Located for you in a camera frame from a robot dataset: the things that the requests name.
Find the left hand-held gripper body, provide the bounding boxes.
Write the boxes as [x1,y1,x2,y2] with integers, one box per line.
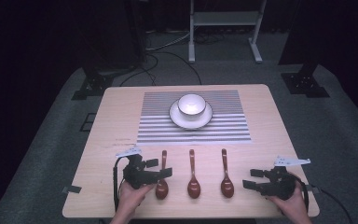
[115,147,162,190]

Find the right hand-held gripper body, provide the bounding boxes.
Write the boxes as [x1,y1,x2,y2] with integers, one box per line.
[260,155,311,201]

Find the brown wooden spoon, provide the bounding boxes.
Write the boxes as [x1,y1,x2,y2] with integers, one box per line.
[155,149,170,201]
[220,147,236,199]
[186,148,202,200]

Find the person's left hand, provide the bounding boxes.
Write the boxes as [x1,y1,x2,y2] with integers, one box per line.
[117,181,157,218]

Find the person's right hand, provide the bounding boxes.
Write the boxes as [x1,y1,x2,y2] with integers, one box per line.
[266,181,310,218]

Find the grey tape tab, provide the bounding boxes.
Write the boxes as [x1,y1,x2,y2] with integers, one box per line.
[305,184,322,194]
[62,185,83,195]

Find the white plate with dark rim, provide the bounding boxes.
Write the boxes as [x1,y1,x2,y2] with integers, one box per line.
[168,99,214,131]

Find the striped placemat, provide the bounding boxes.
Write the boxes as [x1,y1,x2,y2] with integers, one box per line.
[136,90,253,145]

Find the white bowl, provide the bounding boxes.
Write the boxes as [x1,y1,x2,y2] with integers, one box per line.
[176,93,207,122]

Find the black stand base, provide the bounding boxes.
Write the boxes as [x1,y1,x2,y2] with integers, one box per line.
[71,65,115,102]
[281,61,331,99]

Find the white metal stand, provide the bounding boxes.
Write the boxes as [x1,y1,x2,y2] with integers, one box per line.
[187,0,268,64]

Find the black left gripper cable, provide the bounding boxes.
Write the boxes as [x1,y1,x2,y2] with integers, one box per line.
[112,156,131,213]

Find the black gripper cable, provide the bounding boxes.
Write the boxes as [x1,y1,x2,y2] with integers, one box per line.
[288,173,354,224]
[112,156,131,213]

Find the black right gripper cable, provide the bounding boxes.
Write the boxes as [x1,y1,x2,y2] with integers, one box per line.
[288,173,354,224]

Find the black floor cable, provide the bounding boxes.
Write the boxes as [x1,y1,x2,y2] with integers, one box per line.
[118,50,203,88]

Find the white floor cable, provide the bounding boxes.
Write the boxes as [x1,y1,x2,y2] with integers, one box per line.
[145,29,191,52]

